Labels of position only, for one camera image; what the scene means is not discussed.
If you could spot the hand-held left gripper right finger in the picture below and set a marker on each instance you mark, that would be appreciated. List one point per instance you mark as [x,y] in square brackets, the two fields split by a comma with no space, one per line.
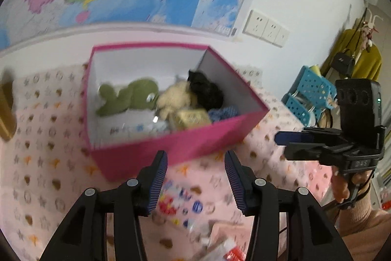
[235,181]

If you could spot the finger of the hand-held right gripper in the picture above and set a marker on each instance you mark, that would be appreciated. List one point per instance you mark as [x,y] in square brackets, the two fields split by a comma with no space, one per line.
[299,151]
[293,137]

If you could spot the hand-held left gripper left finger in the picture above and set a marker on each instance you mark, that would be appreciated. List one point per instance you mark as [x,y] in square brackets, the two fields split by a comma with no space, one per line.
[157,181]

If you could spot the floral tissue pack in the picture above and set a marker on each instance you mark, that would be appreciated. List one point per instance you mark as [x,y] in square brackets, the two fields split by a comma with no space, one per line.
[183,203]

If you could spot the pink cardboard box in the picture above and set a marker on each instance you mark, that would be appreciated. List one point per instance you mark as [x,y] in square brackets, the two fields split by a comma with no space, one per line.
[183,151]

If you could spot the cream plush toy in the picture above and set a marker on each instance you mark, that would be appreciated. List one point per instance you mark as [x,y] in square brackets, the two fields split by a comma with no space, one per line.
[175,97]

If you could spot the green plush turtle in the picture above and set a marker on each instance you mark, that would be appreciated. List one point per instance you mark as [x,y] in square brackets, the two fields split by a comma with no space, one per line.
[134,96]

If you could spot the black plush toy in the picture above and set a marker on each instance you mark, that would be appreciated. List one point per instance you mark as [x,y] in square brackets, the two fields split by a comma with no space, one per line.
[204,89]

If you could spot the person's right forearm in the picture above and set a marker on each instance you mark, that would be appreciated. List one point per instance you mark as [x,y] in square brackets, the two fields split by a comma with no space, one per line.
[366,230]

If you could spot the person's right hand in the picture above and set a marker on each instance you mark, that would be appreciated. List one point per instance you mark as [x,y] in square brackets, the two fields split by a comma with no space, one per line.
[339,187]

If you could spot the yellow garment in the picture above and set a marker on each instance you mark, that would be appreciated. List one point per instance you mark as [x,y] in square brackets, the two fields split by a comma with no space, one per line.
[369,62]

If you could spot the blue plastic basket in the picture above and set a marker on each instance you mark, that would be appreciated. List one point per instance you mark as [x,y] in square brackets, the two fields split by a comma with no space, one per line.
[314,86]

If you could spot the black handbag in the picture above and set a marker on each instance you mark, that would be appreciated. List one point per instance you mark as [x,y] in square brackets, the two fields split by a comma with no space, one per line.
[343,62]

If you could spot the blue knitted cloth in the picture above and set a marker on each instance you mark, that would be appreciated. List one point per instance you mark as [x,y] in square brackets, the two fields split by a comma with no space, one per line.
[224,112]

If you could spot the red white packet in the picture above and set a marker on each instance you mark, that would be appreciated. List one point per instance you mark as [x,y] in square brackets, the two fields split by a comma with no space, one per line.
[235,255]

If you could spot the white coat rack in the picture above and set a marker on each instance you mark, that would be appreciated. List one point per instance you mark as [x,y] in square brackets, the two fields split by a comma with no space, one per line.
[368,25]

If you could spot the pink printed blanket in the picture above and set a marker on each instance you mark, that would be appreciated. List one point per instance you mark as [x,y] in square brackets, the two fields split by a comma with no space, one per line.
[45,172]

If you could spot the white wall socket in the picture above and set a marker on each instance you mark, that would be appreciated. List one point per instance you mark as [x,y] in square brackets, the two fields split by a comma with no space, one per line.
[256,23]
[282,36]
[271,30]

